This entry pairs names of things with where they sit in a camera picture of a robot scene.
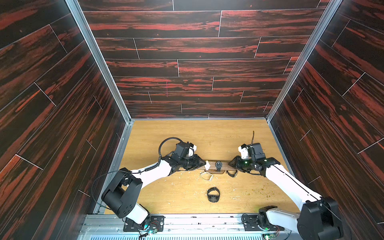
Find black watch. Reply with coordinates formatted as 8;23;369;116
215;161;223;172
226;170;238;178
207;187;221;203

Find black watch by stand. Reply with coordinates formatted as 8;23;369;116
226;170;238;178

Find dark wooden watch stand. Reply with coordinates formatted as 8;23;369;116
204;161;236;174

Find white watch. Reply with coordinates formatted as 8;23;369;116
204;161;211;171
200;172;214;182

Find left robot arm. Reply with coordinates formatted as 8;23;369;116
102;141;206;231

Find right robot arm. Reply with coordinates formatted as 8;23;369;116
229;144;344;240

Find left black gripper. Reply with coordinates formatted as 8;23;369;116
178;154;207;171

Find left black cable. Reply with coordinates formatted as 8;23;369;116
90;137;184;211

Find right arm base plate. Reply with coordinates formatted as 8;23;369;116
241;214;285;232

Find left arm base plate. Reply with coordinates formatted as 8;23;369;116
123;215;165;234

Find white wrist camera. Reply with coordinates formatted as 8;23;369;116
238;144;249;159
188;143;197;157

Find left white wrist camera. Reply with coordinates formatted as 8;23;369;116
188;143;197;157

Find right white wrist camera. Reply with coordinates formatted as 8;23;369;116
238;144;249;159

